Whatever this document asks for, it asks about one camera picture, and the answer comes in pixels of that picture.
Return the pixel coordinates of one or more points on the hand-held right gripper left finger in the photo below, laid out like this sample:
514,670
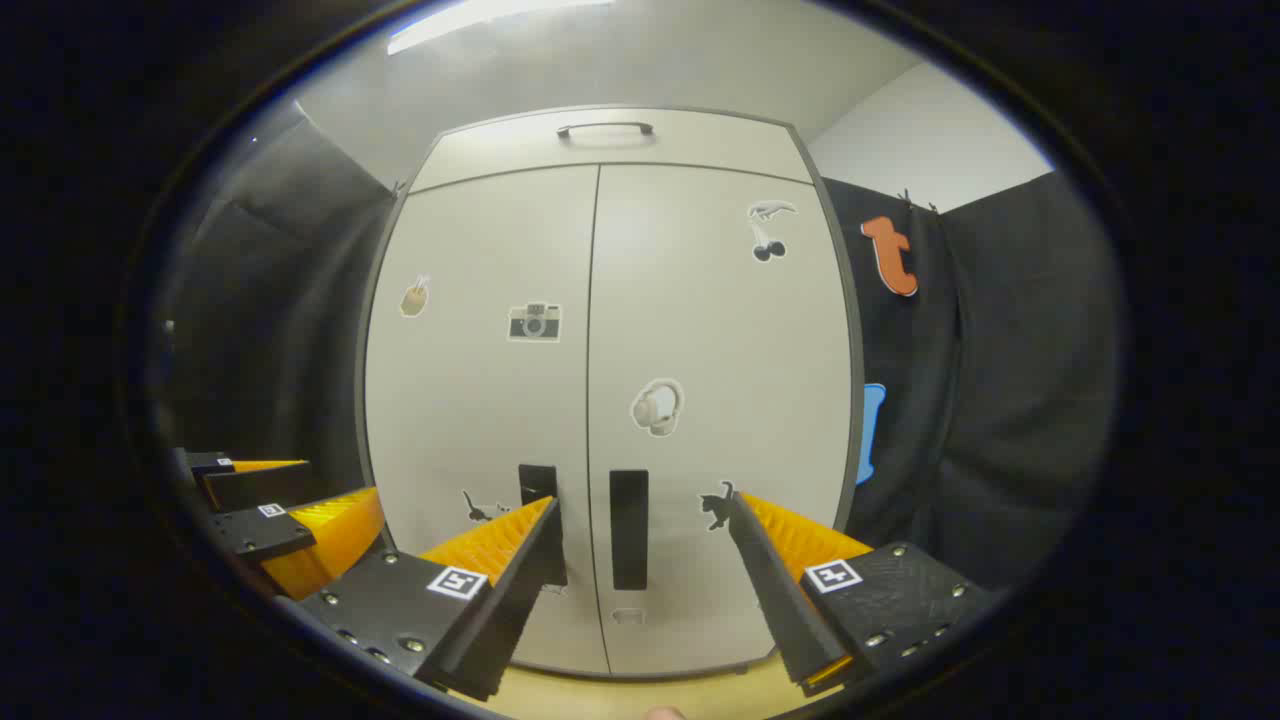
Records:
520,590

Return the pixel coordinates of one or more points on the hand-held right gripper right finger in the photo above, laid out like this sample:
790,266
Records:
775,590

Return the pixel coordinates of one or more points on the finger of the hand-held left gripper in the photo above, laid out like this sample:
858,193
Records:
320,535
260,485

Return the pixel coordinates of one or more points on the white door with camera sticker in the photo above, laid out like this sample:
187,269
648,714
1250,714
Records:
470,400

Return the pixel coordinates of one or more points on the white door with headphones sticker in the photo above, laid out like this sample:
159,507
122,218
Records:
720,330

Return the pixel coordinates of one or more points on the white double-door shoe cabinet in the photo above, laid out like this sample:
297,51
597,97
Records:
700,140

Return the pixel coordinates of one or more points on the white cabinet drawer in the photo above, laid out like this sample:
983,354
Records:
480,150

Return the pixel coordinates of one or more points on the black backdrop cloth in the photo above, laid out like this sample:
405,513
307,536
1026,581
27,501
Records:
1000,400

